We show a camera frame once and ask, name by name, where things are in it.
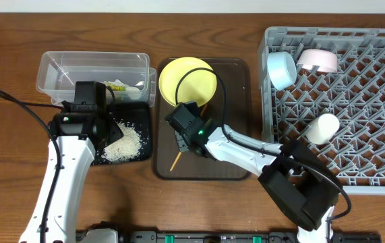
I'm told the pile of rice grains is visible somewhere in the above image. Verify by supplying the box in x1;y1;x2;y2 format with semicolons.
102;122;142;163

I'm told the wooden chopstick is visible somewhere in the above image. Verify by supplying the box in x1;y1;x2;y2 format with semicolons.
200;103;208;117
169;151;182;171

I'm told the yellow plate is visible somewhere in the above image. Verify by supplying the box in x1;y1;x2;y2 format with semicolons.
158;57;217;107

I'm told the white bowl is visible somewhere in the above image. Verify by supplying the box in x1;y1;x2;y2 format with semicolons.
297;49;338;73

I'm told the light blue bowl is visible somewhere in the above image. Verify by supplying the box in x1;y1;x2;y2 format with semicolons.
267;51;297;90

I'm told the black waste tray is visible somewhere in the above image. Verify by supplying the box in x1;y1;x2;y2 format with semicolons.
92;102;152;165

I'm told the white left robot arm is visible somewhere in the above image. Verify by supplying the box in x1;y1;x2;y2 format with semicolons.
20;81;123;242

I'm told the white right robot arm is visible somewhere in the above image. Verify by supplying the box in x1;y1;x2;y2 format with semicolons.
165;101;343;242

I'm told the grey dishwasher rack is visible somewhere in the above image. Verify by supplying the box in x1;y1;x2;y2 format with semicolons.
258;26;385;195

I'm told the clear plastic waste bin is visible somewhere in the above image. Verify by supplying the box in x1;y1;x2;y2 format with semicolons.
36;51;156;107

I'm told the dark brown serving tray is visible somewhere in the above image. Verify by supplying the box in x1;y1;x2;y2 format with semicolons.
152;57;251;181

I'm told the white cup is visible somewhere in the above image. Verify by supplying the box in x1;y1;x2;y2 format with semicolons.
305;113;340;145

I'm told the green orange snack wrapper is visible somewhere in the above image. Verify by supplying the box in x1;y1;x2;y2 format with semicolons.
103;80;127;91

